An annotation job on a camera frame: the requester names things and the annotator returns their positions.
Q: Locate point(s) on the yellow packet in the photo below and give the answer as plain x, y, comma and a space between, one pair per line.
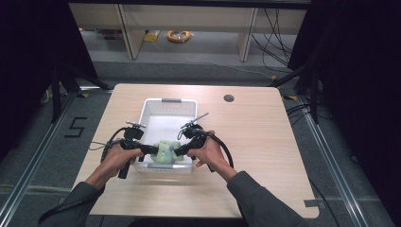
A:
152, 36

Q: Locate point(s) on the white perforated plastic basket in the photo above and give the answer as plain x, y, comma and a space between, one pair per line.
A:
167, 126

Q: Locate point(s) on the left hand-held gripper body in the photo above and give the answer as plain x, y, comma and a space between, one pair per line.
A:
133, 138

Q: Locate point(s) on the grey tape piece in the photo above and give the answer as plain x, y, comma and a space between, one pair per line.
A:
312, 203

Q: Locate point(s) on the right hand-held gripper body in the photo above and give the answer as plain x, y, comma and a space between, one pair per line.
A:
196, 137

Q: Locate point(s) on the metal floor rail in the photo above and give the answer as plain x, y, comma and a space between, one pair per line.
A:
34, 160
334, 164

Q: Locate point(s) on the black metal stand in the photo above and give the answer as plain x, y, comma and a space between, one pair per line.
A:
313, 94
56, 94

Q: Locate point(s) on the light green fuzzy sock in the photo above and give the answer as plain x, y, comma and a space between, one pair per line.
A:
161, 154
176, 151

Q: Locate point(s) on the person's left hand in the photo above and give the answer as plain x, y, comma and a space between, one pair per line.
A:
118, 157

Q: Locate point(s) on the black curtain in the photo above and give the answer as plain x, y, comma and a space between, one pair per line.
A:
31, 63
359, 78

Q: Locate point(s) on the light wooden shelf unit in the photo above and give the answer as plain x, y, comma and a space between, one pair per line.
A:
189, 19

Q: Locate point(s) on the person's right hand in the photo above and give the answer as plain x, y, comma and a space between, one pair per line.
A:
209, 154

